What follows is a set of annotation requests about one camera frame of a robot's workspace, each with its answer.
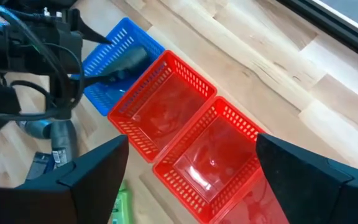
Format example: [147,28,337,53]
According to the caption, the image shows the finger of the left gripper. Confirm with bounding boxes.
[71,8,113,45]
[70,70,131,90]

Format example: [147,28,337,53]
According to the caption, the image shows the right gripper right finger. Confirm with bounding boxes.
[255,133,358,224]

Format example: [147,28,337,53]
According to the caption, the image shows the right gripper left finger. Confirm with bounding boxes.
[0,134,130,224]

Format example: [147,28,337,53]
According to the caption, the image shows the grey toiletry tube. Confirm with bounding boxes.
[103,45,151,80]
[50,120,80,170]
[17,119,54,140]

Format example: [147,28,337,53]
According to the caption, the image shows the green toiletry tube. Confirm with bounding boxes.
[109,179,134,224]

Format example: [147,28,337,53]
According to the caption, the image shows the blue plastic basket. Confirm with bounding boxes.
[71,17,167,117]

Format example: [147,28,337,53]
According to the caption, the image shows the dark toiletry sachet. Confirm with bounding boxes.
[25,151,57,182]

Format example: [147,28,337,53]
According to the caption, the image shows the green connector blocks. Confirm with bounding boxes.
[219,174,290,224]

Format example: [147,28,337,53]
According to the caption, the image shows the red plastic basket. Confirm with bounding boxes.
[107,49,218,164]
[152,96,267,224]

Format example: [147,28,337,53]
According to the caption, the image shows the black aluminium table frame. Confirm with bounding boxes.
[277,0,358,67]

